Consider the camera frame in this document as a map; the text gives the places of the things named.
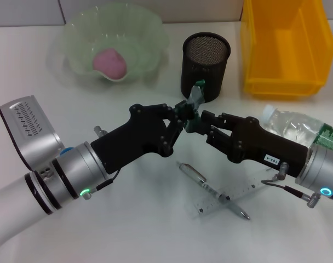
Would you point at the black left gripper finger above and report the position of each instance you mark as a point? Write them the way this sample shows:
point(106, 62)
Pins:
point(174, 134)
point(166, 109)

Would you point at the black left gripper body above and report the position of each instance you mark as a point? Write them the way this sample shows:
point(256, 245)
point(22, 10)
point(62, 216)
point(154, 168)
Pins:
point(133, 137)

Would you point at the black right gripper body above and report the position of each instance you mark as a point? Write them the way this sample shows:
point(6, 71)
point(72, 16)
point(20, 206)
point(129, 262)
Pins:
point(254, 148)

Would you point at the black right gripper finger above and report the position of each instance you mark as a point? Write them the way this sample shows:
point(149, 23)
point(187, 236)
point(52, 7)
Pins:
point(218, 117)
point(217, 135)

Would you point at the green silver plastic wrapper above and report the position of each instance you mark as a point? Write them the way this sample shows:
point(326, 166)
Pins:
point(196, 94)

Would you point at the clear water bottle green label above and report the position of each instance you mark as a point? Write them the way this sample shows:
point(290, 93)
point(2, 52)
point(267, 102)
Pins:
point(292, 123)

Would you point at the silver ballpoint pen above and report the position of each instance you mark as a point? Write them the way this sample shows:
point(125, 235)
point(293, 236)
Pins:
point(199, 179)

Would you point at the black mesh pen holder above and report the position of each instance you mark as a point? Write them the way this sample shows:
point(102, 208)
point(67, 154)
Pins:
point(210, 65)

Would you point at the blue scissors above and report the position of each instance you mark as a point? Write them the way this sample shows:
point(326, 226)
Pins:
point(66, 151)

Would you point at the transparent plastic ruler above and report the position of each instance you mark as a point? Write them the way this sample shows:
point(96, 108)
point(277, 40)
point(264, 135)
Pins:
point(210, 204)

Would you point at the green translucent fruit bowl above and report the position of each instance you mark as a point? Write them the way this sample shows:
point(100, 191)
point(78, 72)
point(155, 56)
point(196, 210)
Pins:
point(144, 33)

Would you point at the yellow plastic bin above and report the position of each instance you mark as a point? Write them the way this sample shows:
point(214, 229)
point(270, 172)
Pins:
point(287, 54)

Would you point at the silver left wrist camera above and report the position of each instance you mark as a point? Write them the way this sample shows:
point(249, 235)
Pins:
point(32, 131)

